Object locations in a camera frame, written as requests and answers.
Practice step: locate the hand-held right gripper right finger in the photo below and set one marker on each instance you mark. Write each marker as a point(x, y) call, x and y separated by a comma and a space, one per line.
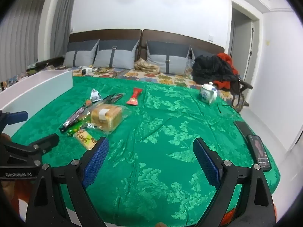
point(206, 163)

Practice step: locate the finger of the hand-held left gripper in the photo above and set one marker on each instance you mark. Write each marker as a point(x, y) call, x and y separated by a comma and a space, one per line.
point(48, 141)
point(17, 117)

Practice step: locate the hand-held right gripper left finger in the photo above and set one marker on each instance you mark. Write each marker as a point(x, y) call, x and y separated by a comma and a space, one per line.
point(94, 162)

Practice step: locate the small white blue-print packet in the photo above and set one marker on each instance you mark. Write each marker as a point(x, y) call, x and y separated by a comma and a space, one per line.
point(95, 96)

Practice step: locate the brown sausage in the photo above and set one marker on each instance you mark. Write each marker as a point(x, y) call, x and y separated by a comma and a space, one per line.
point(116, 97)

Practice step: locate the person's left hand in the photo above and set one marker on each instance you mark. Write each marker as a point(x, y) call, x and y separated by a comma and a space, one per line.
point(4, 139)

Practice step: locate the yellow snack bar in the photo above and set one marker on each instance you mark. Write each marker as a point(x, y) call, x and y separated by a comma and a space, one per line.
point(85, 140)

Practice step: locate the green snack packet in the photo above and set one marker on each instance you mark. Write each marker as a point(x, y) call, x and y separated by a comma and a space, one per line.
point(75, 129)

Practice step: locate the white box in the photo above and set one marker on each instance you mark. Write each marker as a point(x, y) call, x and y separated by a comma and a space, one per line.
point(35, 92)

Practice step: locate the dark striped snack packet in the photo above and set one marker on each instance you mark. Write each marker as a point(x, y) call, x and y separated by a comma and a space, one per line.
point(74, 117)

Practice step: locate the bread loaf in clear bag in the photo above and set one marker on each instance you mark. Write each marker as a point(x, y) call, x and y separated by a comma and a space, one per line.
point(106, 118)

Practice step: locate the black flat device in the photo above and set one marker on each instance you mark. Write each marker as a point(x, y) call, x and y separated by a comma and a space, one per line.
point(243, 130)

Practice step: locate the eyeglasses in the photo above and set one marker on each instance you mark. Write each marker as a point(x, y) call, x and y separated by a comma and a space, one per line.
point(221, 110)

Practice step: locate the black smartphone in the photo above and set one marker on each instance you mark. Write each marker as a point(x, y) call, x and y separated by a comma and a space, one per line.
point(260, 153)

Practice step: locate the green floral satin blanket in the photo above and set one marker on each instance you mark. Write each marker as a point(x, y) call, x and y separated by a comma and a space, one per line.
point(153, 134)

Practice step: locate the white blue-print teapot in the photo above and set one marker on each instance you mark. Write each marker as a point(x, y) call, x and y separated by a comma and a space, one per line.
point(207, 94)

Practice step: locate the brown handbag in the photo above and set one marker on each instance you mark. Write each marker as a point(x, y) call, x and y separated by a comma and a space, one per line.
point(239, 99)

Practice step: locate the red snack packet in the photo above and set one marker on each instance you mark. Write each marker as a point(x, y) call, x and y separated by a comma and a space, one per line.
point(135, 98)

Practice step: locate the grey curtain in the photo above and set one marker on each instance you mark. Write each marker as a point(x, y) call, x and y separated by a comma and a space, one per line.
point(19, 40)
point(65, 11)

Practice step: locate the white power strip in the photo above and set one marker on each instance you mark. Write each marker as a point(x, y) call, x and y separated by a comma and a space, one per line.
point(86, 70)

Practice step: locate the black jacket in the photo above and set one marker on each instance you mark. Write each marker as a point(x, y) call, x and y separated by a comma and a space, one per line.
point(213, 69)

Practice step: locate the clear plastic bag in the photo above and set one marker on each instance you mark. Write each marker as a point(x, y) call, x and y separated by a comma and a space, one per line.
point(190, 63)

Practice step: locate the red garment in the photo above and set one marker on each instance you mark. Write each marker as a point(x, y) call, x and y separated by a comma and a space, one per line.
point(224, 58)

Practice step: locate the beige folded cloth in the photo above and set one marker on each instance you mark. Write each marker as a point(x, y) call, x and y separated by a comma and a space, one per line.
point(146, 65)

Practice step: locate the white door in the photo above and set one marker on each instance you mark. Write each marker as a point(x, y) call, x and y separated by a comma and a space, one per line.
point(242, 47)

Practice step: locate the brown padded headboard panel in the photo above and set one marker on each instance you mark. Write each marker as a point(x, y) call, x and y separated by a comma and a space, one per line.
point(177, 37)
point(106, 34)

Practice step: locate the white door frame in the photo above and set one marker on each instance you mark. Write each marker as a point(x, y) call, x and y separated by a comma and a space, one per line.
point(256, 28)

